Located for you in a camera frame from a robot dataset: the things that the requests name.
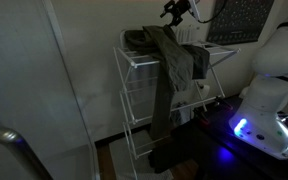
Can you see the grey bath mat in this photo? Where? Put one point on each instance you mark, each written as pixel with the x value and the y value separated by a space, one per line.
pixel 127 156

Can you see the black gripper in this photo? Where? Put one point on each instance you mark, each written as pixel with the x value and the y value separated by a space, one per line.
pixel 179 8

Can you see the chrome handrail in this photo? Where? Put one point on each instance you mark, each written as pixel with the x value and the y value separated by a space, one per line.
pixel 14 143

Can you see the white cloth on rack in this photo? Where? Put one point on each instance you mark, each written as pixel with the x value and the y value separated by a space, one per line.
pixel 180 115

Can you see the dark wall poster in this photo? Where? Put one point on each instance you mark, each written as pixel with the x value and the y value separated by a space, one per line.
pixel 240 20

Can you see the white toilet paper roll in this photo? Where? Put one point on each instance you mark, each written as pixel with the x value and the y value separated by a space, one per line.
pixel 204 90

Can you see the olive green pants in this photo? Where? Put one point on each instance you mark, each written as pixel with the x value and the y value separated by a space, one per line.
pixel 170 66

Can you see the dark grey garment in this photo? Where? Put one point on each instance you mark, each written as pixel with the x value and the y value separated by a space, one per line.
pixel 200 61

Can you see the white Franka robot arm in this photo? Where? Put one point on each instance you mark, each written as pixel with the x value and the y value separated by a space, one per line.
pixel 267 100

